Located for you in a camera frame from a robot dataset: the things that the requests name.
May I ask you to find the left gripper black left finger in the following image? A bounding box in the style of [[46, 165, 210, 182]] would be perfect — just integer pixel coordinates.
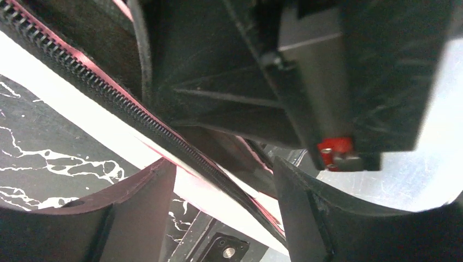
[[1, 159, 176, 261]]

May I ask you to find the pink racket bag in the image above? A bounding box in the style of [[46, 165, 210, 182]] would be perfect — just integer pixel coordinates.
[[1, 1, 288, 253]]

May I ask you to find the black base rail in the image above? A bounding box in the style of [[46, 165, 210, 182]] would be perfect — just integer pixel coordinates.
[[168, 212, 268, 262]]

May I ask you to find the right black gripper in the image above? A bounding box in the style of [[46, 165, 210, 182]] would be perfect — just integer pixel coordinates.
[[137, 1, 456, 171]]

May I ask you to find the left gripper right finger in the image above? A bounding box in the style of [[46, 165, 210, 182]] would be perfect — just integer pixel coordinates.
[[273, 157, 462, 261]]

